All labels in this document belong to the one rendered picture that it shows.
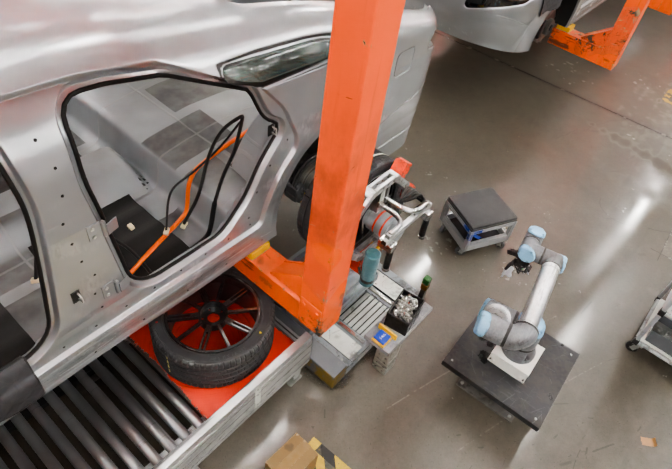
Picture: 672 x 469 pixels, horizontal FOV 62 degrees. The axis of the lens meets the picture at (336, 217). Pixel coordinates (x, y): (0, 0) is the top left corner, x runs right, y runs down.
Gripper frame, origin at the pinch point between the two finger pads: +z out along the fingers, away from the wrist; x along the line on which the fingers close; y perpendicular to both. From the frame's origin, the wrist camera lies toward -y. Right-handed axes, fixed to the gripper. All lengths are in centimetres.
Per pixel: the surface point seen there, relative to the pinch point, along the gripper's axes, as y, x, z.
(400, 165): -46, -63, -48
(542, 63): -325, 246, 33
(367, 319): -32, -65, 66
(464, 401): 34, -25, 70
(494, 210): -80, 43, 25
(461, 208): -86, 19, 26
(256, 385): 20, -148, 36
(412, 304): 0, -58, 15
